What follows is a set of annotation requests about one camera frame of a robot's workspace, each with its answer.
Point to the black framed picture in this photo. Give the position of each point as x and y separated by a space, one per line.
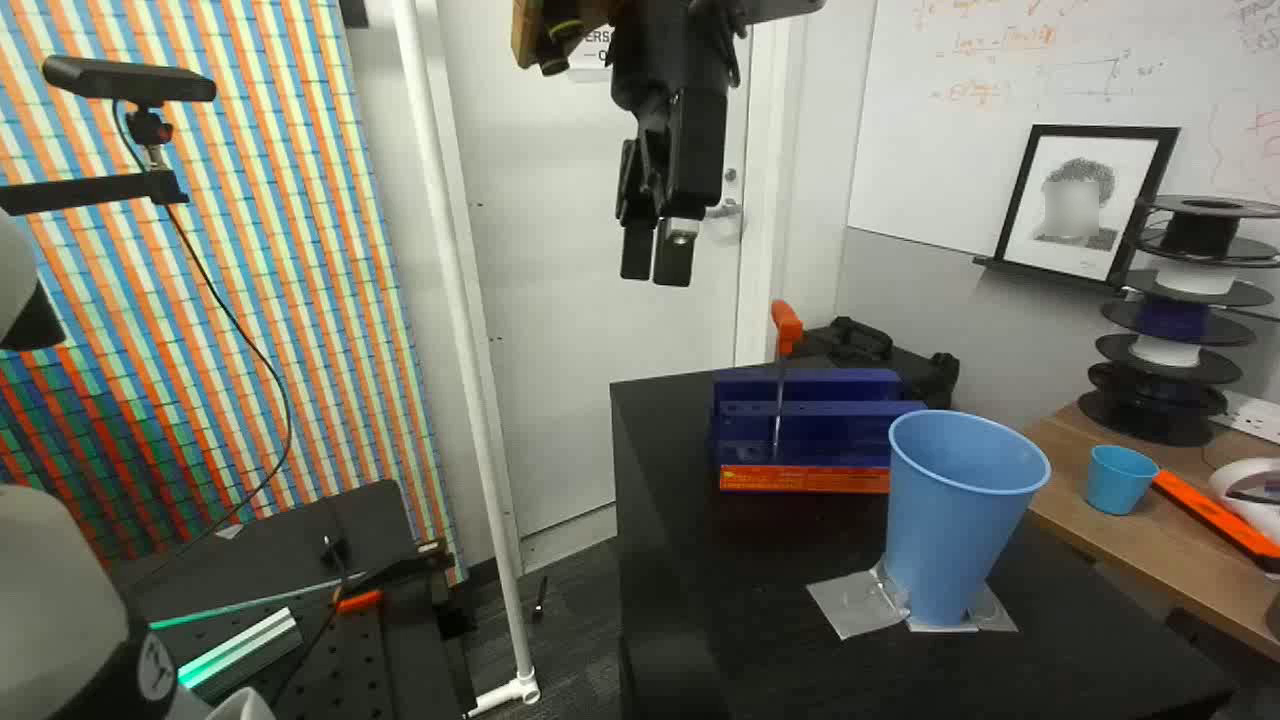
1080 192

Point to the large blue cup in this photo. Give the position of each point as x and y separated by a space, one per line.
957 488

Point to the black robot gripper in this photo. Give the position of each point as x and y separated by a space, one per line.
672 67

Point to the black breadboard plate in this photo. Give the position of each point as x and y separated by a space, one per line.
325 612

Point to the black side table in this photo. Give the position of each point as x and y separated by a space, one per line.
781 610

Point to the orange object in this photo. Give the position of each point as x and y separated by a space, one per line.
790 330

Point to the wooden table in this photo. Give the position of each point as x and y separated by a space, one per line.
1162 544

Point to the white tape roll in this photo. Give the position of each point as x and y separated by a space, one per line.
1254 488

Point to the orange ruler tool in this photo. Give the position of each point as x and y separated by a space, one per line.
1217 518

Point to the stack of filament spools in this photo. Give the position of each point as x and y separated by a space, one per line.
1167 360

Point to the blue plastic rack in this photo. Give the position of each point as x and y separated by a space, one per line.
807 419

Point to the black bag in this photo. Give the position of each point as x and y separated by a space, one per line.
860 344

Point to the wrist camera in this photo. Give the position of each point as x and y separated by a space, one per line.
551 30

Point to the small blue cup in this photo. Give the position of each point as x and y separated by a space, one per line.
1117 478

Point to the black stereo camera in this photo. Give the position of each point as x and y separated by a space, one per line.
125 80

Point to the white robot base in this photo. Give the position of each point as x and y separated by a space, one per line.
62 616

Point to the orange base plate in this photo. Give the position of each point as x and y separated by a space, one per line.
803 483

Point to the whiteboard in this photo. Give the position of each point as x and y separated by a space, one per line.
953 90

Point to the black mounting bar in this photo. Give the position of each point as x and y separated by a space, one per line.
93 189

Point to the white pole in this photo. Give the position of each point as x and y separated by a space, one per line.
433 133

